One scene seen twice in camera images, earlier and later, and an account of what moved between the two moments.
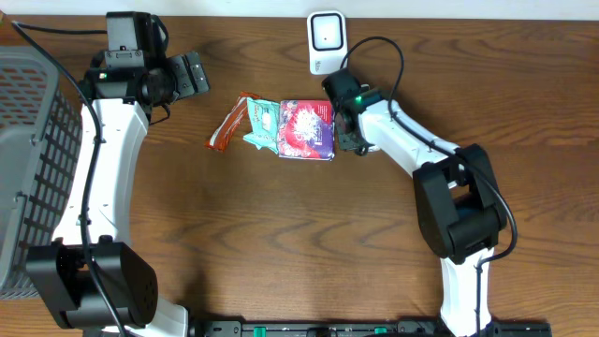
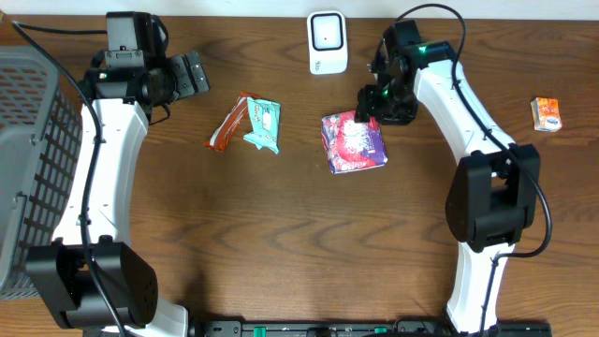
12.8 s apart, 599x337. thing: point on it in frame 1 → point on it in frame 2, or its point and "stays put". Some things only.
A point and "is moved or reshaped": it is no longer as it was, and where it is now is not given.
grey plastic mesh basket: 41,144 stays put
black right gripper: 345,144 → 368,107
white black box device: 327,40 stays put
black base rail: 387,328 stays put
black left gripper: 188,74 stays put
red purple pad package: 306,129 is moved or reshaped
